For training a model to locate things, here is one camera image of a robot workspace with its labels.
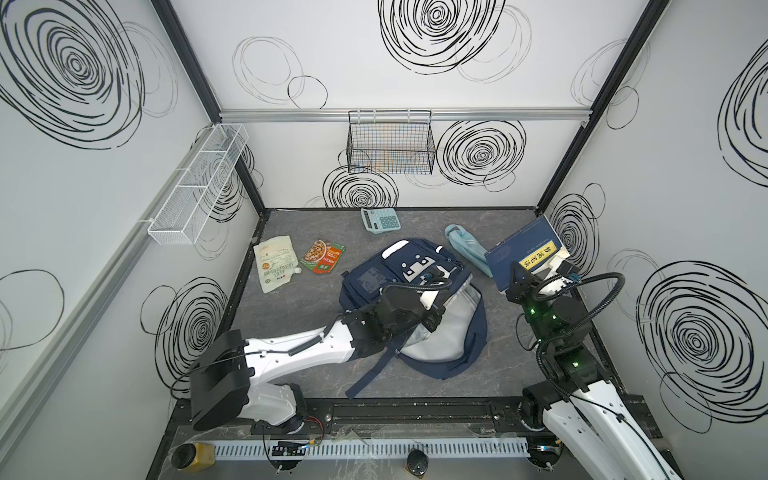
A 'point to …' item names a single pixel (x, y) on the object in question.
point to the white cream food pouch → (277, 263)
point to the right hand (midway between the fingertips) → (507, 264)
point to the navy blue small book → (535, 247)
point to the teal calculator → (381, 220)
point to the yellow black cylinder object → (193, 457)
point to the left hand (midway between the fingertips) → (451, 293)
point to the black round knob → (417, 462)
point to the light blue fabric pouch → (469, 246)
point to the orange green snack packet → (322, 256)
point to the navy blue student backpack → (457, 347)
